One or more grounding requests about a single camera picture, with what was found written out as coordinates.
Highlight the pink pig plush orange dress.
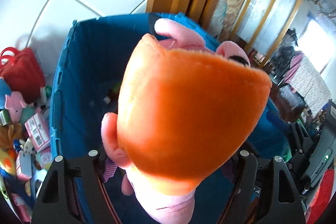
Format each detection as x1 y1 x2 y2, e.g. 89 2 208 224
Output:
101 13 272 223

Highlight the yellow duck plush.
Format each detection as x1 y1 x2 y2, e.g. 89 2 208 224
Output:
0 149 17 176

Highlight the brown bear plush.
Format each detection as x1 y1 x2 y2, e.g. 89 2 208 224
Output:
0 123 23 149

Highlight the small pink pig plush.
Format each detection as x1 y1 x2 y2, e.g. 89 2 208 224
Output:
5 91 27 123

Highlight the blue plush toy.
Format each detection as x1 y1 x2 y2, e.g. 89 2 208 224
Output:
0 77 12 109

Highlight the red handbag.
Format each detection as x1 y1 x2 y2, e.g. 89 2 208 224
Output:
1 47 46 103

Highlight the blue plastic storage crate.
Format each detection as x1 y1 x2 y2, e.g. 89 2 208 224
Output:
50 13 289 223

